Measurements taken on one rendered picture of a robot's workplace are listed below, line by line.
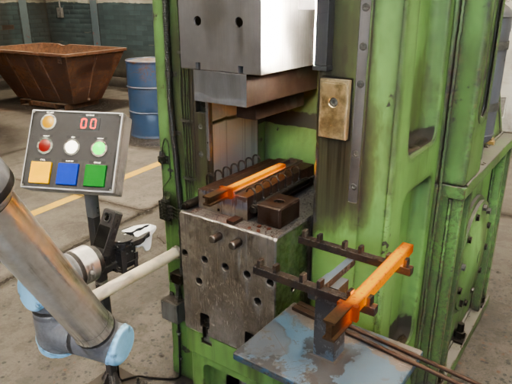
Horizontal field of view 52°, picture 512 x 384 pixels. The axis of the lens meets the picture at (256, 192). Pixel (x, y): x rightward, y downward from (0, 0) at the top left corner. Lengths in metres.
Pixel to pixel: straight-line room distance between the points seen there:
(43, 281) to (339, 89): 0.93
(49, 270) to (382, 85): 0.96
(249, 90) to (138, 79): 4.73
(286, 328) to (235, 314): 0.29
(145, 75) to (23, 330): 3.85
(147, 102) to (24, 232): 5.37
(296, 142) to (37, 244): 1.29
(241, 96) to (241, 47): 0.14
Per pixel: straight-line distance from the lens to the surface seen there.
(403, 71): 1.47
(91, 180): 1.84
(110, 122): 1.87
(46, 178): 1.92
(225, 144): 1.91
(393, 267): 1.28
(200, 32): 1.61
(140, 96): 6.25
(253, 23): 1.49
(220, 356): 1.91
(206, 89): 1.62
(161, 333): 2.75
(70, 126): 1.93
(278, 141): 2.08
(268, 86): 1.62
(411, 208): 1.93
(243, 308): 1.72
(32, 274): 0.98
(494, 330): 2.98
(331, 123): 1.53
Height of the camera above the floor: 1.57
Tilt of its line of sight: 20 degrees down
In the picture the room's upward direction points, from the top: straight up
